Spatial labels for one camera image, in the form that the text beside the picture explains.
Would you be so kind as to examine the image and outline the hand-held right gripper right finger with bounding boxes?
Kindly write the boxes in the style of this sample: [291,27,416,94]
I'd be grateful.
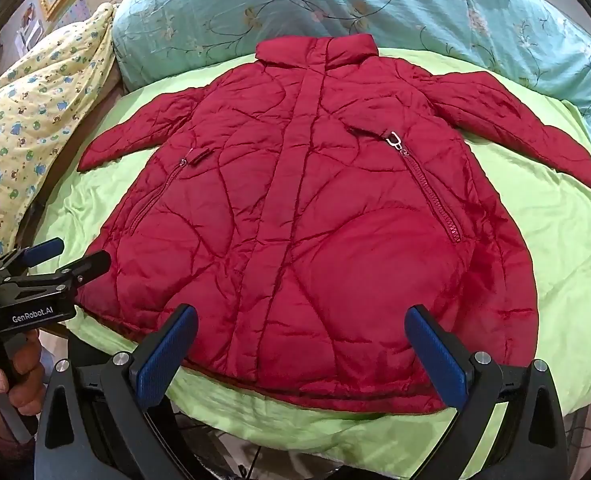
[404,304,571,480]

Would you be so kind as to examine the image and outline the yellow printed pillow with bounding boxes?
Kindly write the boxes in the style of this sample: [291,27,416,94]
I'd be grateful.
[0,2,119,276]

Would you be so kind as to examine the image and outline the light green bed sheet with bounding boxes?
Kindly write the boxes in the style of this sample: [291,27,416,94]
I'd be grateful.
[28,47,591,467]

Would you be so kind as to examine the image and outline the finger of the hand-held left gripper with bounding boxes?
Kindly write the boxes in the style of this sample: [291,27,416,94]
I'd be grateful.
[6,251,111,302]
[0,238,65,281]

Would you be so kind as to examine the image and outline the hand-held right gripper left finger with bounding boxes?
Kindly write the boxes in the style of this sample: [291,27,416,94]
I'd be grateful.
[36,304,206,480]

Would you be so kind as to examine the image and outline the black cable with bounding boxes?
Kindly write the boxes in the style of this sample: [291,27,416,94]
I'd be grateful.
[561,407,591,453]

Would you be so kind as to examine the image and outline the person's left hand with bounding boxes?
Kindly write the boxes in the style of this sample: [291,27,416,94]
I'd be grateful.
[0,332,47,416]

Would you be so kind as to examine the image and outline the teal floral pillow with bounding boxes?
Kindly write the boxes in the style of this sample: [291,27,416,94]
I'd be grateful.
[112,0,591,186]

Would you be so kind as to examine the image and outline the red quilted jacket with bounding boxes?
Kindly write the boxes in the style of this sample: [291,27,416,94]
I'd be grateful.
[76,34,591,415]

